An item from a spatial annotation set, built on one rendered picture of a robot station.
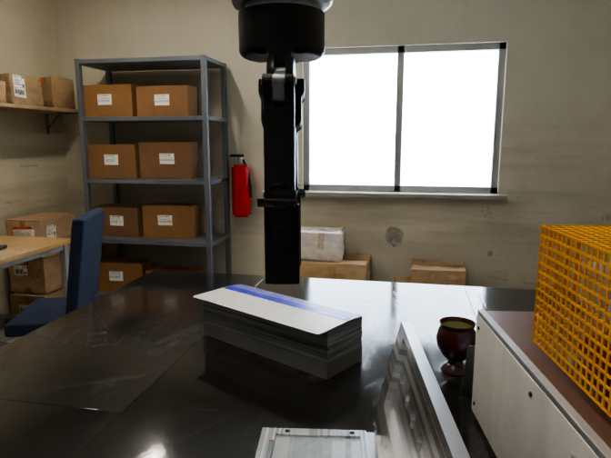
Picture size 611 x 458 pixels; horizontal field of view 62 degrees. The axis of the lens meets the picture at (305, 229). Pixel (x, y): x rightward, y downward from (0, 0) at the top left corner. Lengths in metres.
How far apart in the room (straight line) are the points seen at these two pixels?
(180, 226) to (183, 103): 0.95
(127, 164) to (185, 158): 0.47
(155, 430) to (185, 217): 3.22
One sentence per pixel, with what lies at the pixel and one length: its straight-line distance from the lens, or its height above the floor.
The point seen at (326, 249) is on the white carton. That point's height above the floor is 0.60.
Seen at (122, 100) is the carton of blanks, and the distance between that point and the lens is 4.28.
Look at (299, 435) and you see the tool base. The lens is 0.89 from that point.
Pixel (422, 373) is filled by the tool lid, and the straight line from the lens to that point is 0.66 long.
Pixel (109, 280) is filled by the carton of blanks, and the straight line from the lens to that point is 4.52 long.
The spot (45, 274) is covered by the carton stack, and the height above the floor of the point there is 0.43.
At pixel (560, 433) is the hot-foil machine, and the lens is 0.67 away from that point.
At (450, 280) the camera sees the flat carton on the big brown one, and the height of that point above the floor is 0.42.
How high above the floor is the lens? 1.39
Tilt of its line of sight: 10 degrees down
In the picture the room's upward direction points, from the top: straight up
